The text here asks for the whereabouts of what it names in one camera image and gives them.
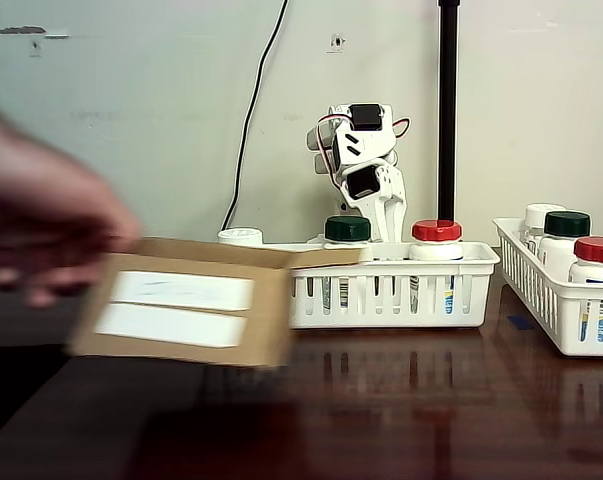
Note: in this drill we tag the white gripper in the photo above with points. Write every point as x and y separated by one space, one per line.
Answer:
385 212

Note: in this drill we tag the red-capped bottle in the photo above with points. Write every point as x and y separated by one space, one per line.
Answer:
436 231
598 248

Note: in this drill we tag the labelled cardboard box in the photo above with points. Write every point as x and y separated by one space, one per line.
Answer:
271 320

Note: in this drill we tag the green-capped bottle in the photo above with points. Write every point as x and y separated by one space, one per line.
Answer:
347 229
567 223

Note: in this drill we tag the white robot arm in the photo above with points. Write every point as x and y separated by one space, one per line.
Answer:
368 145

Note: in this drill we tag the white plastic basket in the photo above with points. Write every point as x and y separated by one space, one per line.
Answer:
546 300
396 272

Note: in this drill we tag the person's bare hand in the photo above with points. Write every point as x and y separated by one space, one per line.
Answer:
46 215

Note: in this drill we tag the black vertical pole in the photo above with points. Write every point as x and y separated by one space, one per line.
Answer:
448 100

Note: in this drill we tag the blue tape strip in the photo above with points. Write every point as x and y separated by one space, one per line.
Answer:
521 322

